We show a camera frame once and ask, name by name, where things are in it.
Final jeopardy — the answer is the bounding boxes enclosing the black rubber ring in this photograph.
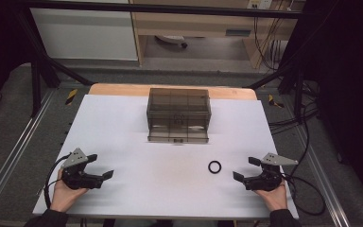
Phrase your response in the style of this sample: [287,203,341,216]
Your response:
[207,160,222,175]

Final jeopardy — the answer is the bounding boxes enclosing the aluminium floor rail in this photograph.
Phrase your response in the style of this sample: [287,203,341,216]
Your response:
[0,90,55,218]
[294,124,353,227]

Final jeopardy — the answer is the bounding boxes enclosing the person's right hand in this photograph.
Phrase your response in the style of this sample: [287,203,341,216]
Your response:
[252,180,288,212]

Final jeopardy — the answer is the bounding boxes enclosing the white chair base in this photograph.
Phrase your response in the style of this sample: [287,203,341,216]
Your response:
[154,34,189,49]

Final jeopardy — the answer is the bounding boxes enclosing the black metal frame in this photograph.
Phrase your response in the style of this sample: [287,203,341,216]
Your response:
[12,0,320,118]

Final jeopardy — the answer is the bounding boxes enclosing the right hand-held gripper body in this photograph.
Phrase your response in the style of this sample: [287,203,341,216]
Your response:
[243,152,300,192]

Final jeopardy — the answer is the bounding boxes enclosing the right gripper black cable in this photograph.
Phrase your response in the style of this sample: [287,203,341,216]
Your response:
[282,173,327,218]

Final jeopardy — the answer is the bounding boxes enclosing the hanging black cables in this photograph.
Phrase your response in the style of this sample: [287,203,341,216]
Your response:
[252,9,289,72]

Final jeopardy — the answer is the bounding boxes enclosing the white cabinet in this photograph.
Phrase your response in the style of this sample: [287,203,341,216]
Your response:
[29,0,139,61]

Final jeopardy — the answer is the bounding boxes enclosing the black floor cables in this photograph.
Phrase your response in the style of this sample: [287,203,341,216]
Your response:
[268,79,322,136]

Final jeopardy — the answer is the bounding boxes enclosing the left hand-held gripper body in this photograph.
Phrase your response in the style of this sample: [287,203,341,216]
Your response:
[60,147,104,190]

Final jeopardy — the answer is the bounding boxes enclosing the smoky clear plastic drawer box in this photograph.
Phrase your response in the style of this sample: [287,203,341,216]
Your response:
[146,87,213,145]

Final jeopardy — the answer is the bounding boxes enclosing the white table sheet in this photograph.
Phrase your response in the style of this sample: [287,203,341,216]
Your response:
[32,94,300,219]

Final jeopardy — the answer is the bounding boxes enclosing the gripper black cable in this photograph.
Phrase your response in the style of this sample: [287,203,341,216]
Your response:
[43,152,73,210]
[282,173,327,218]

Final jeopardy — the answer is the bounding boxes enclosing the light wooden desk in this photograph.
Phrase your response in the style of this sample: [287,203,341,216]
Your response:
[129,0,306,70]

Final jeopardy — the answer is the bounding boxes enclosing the person's left hand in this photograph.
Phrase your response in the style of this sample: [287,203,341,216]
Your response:
[49,168,90,213]

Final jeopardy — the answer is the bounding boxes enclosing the white power strip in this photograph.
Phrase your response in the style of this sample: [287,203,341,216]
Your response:
[246,0,274,10]

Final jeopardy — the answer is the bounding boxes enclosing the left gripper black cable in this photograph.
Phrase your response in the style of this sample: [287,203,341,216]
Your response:
[43,152,73,210]

